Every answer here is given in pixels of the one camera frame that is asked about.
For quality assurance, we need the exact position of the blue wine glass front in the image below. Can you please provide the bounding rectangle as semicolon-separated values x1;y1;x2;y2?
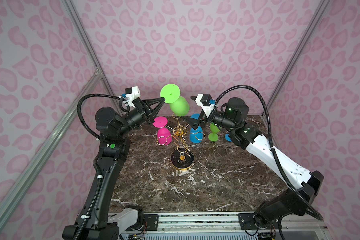
225;134;232;142

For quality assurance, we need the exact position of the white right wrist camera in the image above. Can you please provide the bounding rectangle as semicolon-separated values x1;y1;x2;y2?
191;94;218;117

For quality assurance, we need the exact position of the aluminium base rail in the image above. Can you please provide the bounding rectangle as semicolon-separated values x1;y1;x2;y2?
68;211;331;240

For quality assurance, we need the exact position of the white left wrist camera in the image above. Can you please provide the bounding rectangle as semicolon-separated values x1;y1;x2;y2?
119;86;141;108

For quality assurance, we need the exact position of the green wine glass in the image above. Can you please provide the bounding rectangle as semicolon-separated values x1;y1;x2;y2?
208;123;221;142
160;84;190;117

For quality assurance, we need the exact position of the gold wire glass rack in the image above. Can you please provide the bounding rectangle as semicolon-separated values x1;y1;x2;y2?
166;116;195;171

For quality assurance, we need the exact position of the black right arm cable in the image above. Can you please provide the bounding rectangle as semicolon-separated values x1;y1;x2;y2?
214;84;323;221

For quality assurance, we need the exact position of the blue wine glass back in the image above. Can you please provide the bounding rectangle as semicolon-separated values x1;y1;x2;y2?
189;126;205;144

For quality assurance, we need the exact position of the blue wine glass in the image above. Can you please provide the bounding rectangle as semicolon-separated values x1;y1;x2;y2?
225;134;232;142
189;126;205;144

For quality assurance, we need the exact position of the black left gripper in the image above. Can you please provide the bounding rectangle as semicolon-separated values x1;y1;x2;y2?
118;98;164;140

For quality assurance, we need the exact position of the aluminium diagonal frame bar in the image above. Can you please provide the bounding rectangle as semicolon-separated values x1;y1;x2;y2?
0;74;103;233

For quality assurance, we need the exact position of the magenta plastic wine glass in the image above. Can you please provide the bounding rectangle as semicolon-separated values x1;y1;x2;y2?
153;117;172;146

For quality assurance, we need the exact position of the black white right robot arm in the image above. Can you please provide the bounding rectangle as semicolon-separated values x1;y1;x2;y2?
185;94;324;229

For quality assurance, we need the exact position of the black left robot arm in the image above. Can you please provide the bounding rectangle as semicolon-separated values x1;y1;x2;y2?
62;94;165;240

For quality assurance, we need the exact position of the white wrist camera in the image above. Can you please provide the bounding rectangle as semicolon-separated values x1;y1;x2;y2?
191;94;218;117
119;86;141;108

